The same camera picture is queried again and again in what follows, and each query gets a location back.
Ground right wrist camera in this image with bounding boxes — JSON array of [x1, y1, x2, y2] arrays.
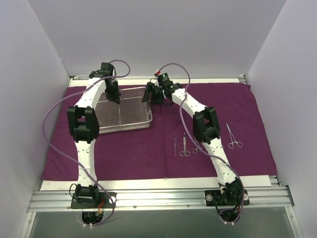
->
[[154, 70, 161, 78]]

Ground wire mesh instrument tray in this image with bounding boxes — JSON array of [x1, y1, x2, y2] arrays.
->
[[95, 86, 153, 134]]

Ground purple cloth wrap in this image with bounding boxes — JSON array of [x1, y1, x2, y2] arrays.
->
[[41, 83, 277, 181]]

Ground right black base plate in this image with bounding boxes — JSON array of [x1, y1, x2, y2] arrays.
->
[[204, 189, 242, 206]]

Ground thin steel tweezers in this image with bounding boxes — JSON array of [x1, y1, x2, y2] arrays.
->
[[173, 137, 177, 157]]

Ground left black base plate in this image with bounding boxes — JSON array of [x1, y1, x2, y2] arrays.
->
[[70, 192, 116, 209]]

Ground steel scissors top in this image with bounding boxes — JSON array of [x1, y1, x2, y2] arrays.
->
[[179, 134, 191, 157]]

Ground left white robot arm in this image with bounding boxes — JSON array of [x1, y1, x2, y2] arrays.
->
[[67, 62, 121, 208]]

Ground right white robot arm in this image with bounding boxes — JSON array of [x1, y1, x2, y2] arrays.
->
[[142, 71, 244, 205]]

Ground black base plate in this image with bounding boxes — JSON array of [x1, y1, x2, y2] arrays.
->
[[204, 189, 242, 206], [70, 192, 116, 209]]

